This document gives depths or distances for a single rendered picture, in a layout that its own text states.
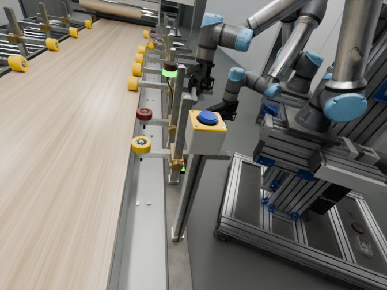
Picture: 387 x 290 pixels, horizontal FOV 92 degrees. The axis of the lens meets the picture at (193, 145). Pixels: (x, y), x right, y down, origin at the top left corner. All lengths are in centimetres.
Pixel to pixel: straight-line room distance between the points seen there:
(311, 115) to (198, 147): 69
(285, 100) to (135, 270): 128
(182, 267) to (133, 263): 19
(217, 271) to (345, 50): 138
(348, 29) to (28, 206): 104
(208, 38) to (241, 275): 144
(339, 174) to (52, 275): 102
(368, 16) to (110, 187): 90
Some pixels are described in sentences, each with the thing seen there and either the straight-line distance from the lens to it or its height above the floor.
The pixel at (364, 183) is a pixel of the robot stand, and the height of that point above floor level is 93.
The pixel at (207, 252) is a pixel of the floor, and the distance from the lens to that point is 156.
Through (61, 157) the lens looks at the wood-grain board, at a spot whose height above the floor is 90.
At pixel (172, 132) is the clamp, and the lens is 98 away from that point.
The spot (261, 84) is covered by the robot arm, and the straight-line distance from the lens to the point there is 100.
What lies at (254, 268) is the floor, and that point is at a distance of 165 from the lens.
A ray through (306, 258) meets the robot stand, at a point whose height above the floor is 23.
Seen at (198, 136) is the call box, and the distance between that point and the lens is 37.
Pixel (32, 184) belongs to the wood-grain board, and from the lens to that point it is 74.
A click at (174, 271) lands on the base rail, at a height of 70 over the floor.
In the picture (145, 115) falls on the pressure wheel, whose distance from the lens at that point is 98.
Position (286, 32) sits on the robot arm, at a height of 134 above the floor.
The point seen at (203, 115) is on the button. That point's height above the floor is 123.
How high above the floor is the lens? 142
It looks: 38 degrees down
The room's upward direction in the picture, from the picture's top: 13 degrees clockwise
